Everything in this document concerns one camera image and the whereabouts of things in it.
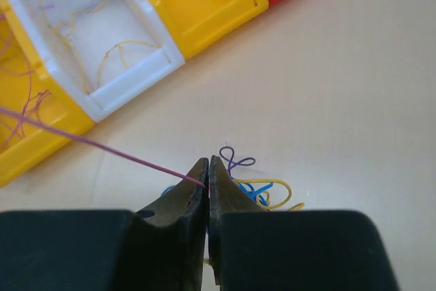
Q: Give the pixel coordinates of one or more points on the near yellow plastic bin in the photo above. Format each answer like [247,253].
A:
[28,88]

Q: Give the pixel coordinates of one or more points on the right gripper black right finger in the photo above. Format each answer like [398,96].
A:
[254,249]

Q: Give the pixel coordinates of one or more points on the white plastic bin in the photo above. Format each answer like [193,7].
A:
[103,53]

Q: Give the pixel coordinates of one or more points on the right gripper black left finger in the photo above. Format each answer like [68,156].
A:
[159,247]

